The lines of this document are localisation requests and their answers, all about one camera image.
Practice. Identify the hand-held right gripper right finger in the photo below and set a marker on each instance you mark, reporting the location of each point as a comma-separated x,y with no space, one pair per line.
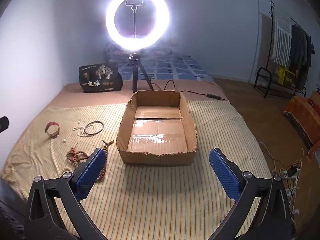
223,175

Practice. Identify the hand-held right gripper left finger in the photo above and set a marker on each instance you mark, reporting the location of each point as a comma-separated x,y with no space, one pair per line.
90,172

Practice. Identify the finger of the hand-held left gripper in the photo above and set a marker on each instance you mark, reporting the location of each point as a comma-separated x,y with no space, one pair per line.
3,124

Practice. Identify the thin black bangle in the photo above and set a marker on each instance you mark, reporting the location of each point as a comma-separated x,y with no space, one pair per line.
93,134

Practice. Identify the cardboard box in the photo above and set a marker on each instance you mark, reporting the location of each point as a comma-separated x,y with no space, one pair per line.
155,158

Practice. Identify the yellow striped cloth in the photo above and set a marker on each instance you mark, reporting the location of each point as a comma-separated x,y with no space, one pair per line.
150,192

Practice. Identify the power strip with charger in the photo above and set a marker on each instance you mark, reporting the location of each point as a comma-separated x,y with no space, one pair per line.
291,171

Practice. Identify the black printed snack bag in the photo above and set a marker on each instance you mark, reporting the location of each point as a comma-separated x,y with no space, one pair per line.
100,80

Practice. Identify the orange cloth covered furniture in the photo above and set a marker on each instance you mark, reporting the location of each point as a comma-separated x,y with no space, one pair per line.
305,115

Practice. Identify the black tripod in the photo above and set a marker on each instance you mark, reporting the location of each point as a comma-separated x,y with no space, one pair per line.
135,75

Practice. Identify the black metal clothes rack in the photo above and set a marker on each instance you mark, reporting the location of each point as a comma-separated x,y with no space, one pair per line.
262,68

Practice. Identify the yellow box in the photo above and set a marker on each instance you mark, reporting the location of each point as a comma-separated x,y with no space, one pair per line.
287,77

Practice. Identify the blue checked blanket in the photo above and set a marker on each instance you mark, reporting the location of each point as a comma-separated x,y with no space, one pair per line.
175,67

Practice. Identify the patterned pillow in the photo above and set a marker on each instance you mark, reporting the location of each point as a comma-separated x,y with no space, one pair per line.
112,50

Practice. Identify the dark hanging clothes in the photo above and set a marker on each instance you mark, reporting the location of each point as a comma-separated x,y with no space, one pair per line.
300,50

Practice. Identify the white striped hanging towel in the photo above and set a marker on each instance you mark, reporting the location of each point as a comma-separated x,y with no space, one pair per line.
282,37

